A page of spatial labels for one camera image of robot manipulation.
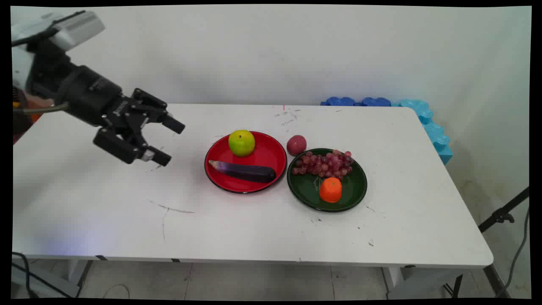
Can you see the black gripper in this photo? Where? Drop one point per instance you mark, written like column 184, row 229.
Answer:
column 84, row 91

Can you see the purple eggplant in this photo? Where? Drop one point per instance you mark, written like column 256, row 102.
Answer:
column 250, row 171

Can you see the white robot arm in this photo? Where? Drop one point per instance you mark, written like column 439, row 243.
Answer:
column 19, row 63

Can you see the green apple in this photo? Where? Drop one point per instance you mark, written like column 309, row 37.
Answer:
column 241, row 143

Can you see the orange brown object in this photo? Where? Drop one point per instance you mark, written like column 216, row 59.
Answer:
column 23, row 123

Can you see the red plate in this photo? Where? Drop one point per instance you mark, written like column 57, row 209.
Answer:
column 266, row 154

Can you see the white table leg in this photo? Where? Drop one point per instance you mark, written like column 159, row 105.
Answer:
column 76, row 273

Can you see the red potato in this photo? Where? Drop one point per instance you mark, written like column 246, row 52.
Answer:
column 296, row 145

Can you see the red grape bunch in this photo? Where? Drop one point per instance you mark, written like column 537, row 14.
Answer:
column 326, row 164

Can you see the orange fruit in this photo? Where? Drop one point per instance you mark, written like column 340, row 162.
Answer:
column 330, row 190

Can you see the dark blue foam mat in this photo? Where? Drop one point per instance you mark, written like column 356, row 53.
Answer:
column 355, row 101

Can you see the dark green plate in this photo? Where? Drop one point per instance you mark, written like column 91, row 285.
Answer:
column 353, row 186

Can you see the light blue foam mat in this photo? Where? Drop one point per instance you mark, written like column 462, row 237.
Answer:
column 434, row 131

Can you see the black tripod stand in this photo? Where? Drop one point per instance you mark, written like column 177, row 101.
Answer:
column 501, row 216

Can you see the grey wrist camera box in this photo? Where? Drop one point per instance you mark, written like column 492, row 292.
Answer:
column 78, row 27

